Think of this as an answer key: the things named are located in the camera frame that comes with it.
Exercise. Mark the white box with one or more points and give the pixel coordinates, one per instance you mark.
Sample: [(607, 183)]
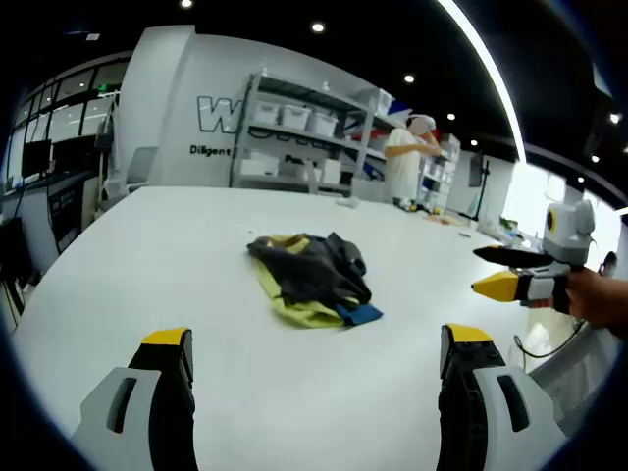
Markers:
[(331, 172)]

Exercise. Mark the yellow grey blue garment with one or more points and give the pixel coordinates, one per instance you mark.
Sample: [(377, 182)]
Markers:
[(304, 275)]

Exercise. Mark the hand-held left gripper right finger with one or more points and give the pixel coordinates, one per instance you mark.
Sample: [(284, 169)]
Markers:
[(466, 392)]

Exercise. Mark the white shelf with containers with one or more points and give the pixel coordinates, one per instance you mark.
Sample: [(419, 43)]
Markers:
[(444, 172)]

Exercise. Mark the beige orange items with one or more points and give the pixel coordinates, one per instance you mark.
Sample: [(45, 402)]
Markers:
[(444, 218)]

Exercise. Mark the black tripod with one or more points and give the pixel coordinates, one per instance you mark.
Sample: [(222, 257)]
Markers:
[(486, 186)]

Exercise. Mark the dark wall screen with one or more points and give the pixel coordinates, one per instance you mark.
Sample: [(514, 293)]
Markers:
[(475, 171)]

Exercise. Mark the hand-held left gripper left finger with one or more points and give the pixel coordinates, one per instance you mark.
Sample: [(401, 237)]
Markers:
[(167, 382)]

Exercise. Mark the grey office chair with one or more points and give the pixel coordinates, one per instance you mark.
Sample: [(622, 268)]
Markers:
[(142, 164)]

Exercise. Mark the person's right hand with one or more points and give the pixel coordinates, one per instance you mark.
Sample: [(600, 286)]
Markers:
[(598, 299)]

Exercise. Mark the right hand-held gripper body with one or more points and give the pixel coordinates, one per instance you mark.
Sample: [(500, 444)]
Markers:
[(569, 245)]

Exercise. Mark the office desk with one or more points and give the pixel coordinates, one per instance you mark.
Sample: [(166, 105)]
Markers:
[(81, 206)]

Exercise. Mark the ceiling spotlights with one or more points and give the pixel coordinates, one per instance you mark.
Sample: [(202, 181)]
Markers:
[(318, 27)]

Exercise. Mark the grey mesh chair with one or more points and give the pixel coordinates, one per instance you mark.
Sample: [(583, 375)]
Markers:
[(574, 382)]

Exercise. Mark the white cloth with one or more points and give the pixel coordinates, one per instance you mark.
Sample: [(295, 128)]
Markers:
[(349, 201)]

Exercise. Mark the black monitor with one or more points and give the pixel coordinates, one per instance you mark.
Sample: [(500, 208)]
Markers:
[(36, 158)]

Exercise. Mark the white storage bin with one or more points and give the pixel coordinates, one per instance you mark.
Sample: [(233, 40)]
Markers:
[(267, 112), (322, 123), (294, 117)]

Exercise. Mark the grey metal shelf unit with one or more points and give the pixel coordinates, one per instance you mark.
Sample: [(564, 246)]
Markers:
[(304, 135)]

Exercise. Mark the ceiling strip light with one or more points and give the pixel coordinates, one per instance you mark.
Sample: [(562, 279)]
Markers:
[(496, 74)]

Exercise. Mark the grey box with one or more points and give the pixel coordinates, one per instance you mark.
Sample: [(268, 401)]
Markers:
[(368, 190)]

